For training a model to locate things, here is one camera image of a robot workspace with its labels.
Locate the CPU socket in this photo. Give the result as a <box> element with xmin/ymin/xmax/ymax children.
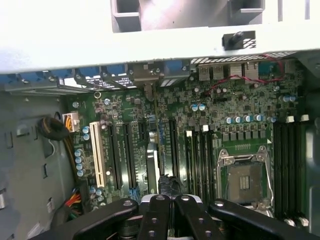
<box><xmin>216</xmin><ymin>146</ymin><xmax>275</xmax><ymax>213</ymax></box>

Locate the long black expansion slot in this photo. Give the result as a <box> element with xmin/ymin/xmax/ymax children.
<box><xmin>107</xmin><ymin>123</ymin><xmax>123</xmax><ymax>191</ymax></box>
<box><xmin>168</xmin><ymin>118</ymin><xmax>180</xmax><ymax>181</ymax></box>
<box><xmin>122</xmin><ymin>122</ymin><xmax>137</xmax><ymax>190</ymax></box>

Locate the white expansion slot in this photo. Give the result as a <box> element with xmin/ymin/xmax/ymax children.
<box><xmin>89</xmin><ymin>121</ymin><xmax>106</xmax><ymax>189</ymax></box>

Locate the blue expansion slot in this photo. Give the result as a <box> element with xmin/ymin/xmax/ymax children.
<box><xmin>156</xmin><ymin>117</ymin><xmax>166</xmax><ymax>151</ymax></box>

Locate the short black expansion slot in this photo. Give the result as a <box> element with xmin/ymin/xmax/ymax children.
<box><xmin>138</xmin><ymin>121</ymin><xmax>149</xmax><ymax>141</ymax></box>

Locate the green motherboard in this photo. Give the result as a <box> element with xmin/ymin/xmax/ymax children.
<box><xmin>66</xmin><ymin>62</ymin><xmax>310</xmax><ymax>226</ymax></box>

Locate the white power connector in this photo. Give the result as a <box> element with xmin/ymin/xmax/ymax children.
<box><xmin>62</xmin><ymin>112</ymin><xmax>80</xmax><ymax>133</ymax></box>

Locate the blue card retention clip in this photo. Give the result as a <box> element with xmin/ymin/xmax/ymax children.
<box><xmin>164</xmin><ymin>61</ymin><xmax>185</xmax><ymax>74</ymax></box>
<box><xmin>106</xmin><ymin>65</ymin><xmax>126</xmax><ymax>77</ymax></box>

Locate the open black PC case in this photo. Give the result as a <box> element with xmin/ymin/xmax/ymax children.
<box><xmin>0</xmin><ymin>26</ymin><xmax>320</xmax><ymax>240</ymax></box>

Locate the black case lock slider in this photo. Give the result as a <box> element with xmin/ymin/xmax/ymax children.
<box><xmin>221</xmin><ymin>30</ymin><xmax>257</xmax><ymax>51</ymax></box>

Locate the grey parts rack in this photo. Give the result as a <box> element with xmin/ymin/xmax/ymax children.
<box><xmin>109</xmin><ymin>0</ymin><xmax>311</xmax><ymax>34</ymax></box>

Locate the red yellow wire bundle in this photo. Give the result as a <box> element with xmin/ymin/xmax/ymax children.
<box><xmin>64</xmin><ymin>189</ymin><xmax>83</xmax><ymax>218</ymax></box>

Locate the black sleeved cable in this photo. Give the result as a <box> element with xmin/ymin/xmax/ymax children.
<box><xmin>37</xmin><ymin>116</ymin><xmax>76</xmax><ymax>181</ymax></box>

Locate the red black twisted wire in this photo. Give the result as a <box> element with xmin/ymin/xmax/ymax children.
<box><xmin>203</xmin><ymin>53</ymin><xmax>286</xmax><ymax>96</ymax></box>

